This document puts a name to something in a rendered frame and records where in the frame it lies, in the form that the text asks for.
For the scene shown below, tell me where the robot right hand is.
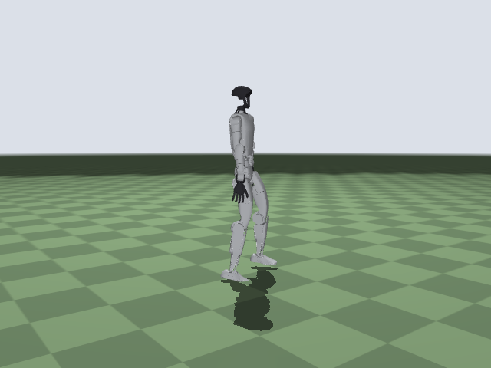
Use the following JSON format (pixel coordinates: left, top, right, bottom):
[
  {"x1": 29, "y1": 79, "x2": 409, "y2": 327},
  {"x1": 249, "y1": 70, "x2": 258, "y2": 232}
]
[{"x1": 232, "y1": 174, "x2": 249, "y2": 203}]

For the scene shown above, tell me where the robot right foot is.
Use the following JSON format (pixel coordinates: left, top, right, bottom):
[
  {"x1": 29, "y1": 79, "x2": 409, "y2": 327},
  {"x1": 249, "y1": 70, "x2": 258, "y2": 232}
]
[{"x1": 220, "y1": 269, "x2": 249, "y2": 282}]

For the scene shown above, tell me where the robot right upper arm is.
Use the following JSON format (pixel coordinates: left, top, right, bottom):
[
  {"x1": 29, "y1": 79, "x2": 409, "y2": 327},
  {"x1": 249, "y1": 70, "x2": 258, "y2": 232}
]
[{"x1": 229, "y1": 116, "x2": 246, "y2": 154}]

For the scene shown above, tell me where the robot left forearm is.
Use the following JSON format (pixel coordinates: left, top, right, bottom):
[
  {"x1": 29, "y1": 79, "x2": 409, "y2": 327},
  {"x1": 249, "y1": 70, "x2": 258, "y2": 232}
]
[{"x1": 245, "y1": 150, "x2": 254, "y2": 167}]

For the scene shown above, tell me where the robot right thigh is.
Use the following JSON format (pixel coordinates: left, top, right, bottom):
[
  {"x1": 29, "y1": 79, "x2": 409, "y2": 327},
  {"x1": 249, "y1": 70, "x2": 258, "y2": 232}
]
[{"x1": 231, "y1": 174, "x2": 253, "y2": 232}]

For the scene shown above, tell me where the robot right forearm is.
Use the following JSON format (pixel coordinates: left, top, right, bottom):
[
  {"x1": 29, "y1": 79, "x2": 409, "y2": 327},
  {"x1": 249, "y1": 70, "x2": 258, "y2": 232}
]
[{"x1": 234, "y1": 144, "x2": 246, "y2": 181}]

